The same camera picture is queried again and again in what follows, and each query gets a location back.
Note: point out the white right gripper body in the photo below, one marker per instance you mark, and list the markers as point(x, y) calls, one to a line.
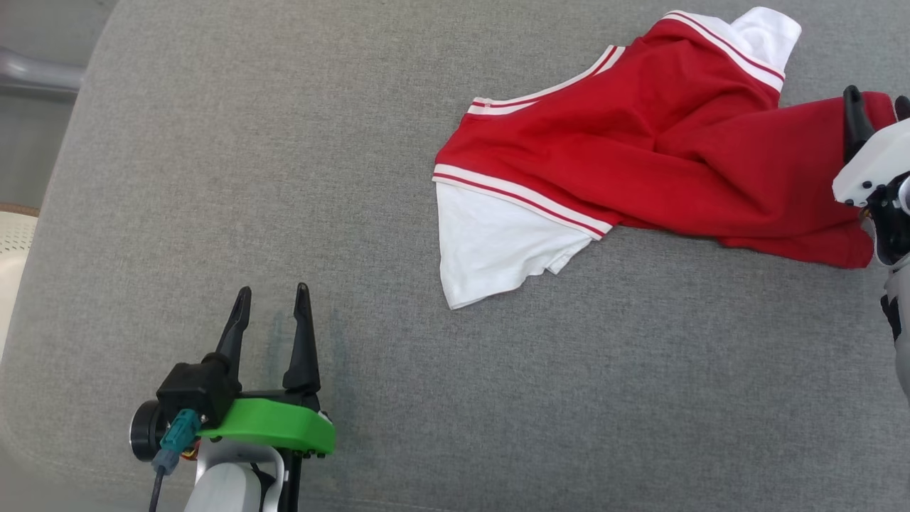
point(878, 167)

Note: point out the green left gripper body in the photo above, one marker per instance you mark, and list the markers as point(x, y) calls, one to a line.
point(277, 427)

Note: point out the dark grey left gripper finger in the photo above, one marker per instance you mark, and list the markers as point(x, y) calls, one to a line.
point(303, 348)
point(237, 334)

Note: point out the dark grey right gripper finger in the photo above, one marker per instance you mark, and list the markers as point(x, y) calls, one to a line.
point(857, 124)
point(903, 108)

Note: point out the red t-shirt with white sleeves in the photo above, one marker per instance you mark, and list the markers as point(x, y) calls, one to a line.
point(640, 156)

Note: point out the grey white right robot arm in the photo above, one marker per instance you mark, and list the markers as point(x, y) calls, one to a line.
point(897, 235)

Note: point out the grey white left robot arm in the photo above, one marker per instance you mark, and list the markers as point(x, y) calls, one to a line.
point(227, 483)

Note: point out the white laundry basket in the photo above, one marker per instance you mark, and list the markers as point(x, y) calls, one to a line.
point(14, 277)

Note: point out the grey metal tube bar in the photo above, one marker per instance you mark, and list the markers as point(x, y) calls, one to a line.
point(35, 71)

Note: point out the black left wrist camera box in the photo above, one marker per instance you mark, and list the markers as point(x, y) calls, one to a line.
point(195, 387)

